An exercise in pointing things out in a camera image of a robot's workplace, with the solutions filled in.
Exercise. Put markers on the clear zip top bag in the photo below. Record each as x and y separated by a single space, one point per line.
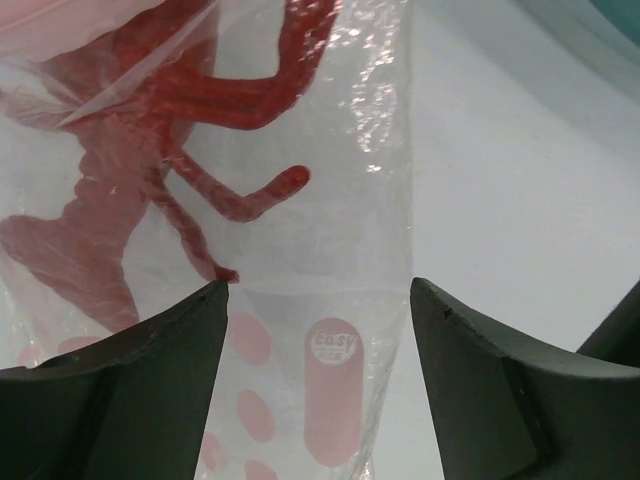
316 313

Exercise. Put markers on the red fake lobster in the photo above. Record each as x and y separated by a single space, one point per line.
132 97

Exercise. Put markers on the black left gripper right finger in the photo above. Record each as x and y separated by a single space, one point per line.
506 405

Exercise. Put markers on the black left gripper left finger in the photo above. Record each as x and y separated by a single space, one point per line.
132 406

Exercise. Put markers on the teal translucent plastic container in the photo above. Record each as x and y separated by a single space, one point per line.
624 15

